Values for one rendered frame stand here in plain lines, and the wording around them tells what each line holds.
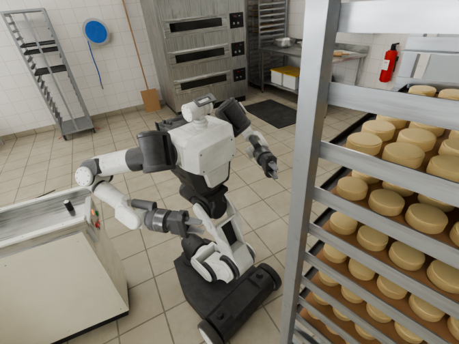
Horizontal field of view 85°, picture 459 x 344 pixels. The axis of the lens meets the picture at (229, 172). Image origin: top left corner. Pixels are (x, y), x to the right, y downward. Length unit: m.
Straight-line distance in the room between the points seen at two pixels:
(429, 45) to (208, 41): 4.15
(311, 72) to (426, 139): 0.22
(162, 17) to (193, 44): 0.59
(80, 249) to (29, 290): 0.33
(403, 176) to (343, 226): 0.19
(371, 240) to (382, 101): 0.27
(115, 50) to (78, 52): 0.59
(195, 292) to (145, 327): 0.40
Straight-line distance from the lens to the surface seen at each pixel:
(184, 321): 1.93
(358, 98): 0.37
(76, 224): 1.42
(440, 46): 0.77
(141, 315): 2.04
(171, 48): 4.51
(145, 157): 0.95
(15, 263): 1.59
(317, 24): 0.35
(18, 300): 1.78
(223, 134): 1.03
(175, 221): 0.93
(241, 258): 1.36
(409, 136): 0.48
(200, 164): 0.98
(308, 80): 0.37
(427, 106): 0.36
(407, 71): 0.80
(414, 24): 0.35
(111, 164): 1.04
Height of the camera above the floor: 1.71
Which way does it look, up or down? 34 degrees down
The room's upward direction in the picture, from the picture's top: 5 degrees counter-clockwise
